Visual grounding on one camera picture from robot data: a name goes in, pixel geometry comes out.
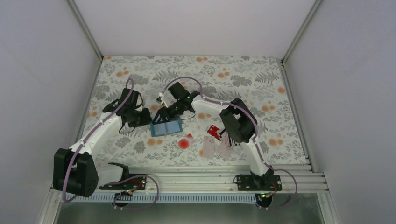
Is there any aluminium rail frame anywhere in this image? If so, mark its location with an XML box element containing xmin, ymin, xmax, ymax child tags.
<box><xmin>49</xmin><ymin>167</ymin><xmax>329</xmax><ymax>194</ymax></box>

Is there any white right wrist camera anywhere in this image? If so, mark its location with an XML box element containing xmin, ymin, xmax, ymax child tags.
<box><xmin>156</xmin><ymin>93</ymin><xmax>165</xmax><ymax>105</ymax></box>

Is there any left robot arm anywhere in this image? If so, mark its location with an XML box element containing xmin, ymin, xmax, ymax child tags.
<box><xmin>52</xmin><ymin>88</ymin><xmax>151</xmax><ymax>197</ymax></box>

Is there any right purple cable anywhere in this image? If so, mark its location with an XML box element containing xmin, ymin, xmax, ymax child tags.
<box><xmin>160</xmin><ymin>76</ymin><xmax>298</xmax><ymax>211</ymax></box>

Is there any red bank card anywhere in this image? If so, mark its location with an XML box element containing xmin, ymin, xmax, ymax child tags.
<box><xmin>207</xmin><ymin>125</ymin><xmax>221</xmax><ymax>141</ymax></box>

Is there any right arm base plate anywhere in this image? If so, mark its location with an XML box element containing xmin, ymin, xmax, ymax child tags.
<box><xmin>233</xmin><ymin>174</ymin><xmax>283</xmax><ymax>191</ymax></box>

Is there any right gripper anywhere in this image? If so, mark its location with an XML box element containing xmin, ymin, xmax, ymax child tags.
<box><xmin>152</xmin><ymin>99</ymin><xmax>184</xmax><ymax>125</ymax></box>

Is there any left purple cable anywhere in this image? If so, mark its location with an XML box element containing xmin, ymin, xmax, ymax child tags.
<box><xmin>62</xmin><ymin>77</ymin><xmax>160</xmax><ymax>211</ymax></box>

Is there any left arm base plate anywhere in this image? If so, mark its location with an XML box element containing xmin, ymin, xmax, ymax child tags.
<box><xmin>99</xmin><ymin>174</ymin><xmax>147</xmax><ymax>191</ymax></box>

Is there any purple cable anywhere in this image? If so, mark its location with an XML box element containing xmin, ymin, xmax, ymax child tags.
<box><xmin>62</xmin><ymin>77</ymin><xmax>160</xmax><ymax>211</ymax></box>
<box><xmin>160</xmin><ymin>76</ymin><xmax>298</xmax><ymax>211</ymax></box>

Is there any teal card holder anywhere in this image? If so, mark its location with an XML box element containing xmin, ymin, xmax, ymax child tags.
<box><xmin>149</xmin><ymin>119</ymin><xmax>183</xmax><ymax>137</ymax></box>

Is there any floral table mat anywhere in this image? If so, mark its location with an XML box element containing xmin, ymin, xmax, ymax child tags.
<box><xmin>84</xmin><ymin>56</ymin><xmax>306</xmax><ymax>167</ymax></box>

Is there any black striped card pile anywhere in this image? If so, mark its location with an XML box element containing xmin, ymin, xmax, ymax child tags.
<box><xmin>219</xmin><ymin>128</ymin><xmax>240</xmax><ymax>147</ymax></box>

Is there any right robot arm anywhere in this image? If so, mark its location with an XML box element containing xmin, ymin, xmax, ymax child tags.
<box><xmin>153</xmin><ymin>82</ymin><xmax>274</xmax><ymax>190</ymax></box>

